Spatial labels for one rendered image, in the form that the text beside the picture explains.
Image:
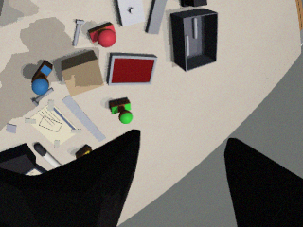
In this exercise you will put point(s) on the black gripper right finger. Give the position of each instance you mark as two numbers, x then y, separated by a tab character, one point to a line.
264	193

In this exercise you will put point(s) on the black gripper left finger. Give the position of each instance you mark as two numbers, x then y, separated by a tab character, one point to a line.
88	192

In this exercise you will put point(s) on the red-handled rubber stamp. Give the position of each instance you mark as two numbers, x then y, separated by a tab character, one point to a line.
105	34

